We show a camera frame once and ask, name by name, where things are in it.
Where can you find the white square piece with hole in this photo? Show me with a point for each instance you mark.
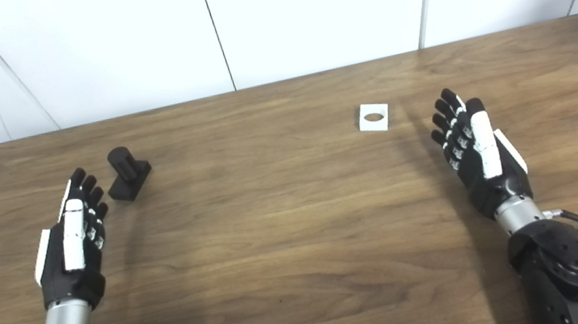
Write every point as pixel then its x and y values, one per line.
pixel 383 125

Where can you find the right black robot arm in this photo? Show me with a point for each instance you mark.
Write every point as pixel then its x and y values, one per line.
pixel 562 275

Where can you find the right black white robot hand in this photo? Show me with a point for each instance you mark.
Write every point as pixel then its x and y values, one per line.
pixel 501 186

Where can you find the black peg with square base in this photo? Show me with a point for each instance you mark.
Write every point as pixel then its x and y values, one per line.
pixel 129 178

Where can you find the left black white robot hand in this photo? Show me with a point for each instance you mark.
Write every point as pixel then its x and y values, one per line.
pixel 66 272

